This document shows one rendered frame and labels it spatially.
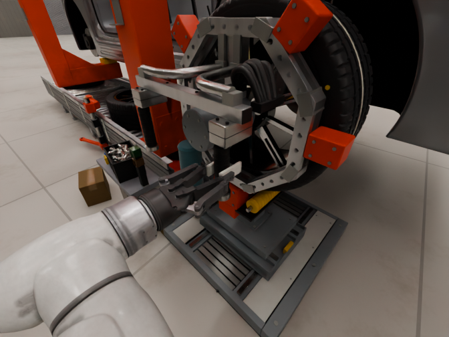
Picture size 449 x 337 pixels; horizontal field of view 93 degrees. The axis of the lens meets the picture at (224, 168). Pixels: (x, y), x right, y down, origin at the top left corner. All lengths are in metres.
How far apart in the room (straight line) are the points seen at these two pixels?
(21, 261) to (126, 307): 0.14
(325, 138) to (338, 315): 0.93
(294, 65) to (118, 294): 0.53
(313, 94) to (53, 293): 0.57
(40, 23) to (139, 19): 1.93
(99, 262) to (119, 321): 0.08
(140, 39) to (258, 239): 1.00
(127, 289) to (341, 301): 1.13
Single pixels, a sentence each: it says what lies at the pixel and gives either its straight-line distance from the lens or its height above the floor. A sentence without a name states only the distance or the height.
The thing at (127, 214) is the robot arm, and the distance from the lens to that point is 0.37.
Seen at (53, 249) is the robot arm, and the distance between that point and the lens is 0.36.
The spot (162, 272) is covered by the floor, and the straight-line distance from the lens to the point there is 1.32.
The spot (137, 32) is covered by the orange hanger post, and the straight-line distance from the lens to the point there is 0.99.
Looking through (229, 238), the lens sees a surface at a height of 0.15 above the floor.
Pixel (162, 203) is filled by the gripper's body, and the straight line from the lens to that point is 0.39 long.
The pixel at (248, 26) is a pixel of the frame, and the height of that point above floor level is 1.10.
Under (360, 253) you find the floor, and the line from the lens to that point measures 1.55.
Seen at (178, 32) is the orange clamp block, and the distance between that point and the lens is 0.84.
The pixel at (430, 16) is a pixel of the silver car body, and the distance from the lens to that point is 0.96.
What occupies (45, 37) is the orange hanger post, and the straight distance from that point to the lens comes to 2.86.
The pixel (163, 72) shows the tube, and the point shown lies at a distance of 0.62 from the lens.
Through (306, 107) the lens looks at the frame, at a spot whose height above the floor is 0.95.
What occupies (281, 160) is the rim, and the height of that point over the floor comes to 0.70.
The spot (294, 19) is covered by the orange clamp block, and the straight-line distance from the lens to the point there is 0.56.
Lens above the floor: 1.12
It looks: 36 degrees down
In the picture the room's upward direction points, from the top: straight up
